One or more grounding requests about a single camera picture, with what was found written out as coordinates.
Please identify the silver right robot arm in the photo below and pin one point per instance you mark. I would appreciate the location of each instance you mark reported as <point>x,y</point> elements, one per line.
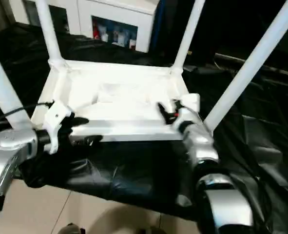
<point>202,146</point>

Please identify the white plastic table top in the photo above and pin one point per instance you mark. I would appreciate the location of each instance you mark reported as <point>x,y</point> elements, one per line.
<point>134,126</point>

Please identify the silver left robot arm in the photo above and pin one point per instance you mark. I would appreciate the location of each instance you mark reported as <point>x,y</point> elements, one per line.
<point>12,141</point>

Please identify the small white jar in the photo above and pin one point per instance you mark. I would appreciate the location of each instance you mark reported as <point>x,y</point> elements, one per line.
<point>105,37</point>

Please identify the black metal rod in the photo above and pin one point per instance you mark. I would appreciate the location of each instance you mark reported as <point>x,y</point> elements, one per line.
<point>255,64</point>

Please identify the white glass-door cabinet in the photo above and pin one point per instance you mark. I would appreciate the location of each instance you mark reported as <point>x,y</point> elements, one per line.
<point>97,9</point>

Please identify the black left robot foot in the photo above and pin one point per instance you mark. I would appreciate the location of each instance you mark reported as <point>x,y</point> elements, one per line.
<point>70,229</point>

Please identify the dark blue hanging cloth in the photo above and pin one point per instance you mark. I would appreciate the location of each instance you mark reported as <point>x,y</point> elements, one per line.
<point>158,24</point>

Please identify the white blue carton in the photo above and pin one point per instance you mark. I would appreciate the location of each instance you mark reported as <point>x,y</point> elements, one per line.
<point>119,36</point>

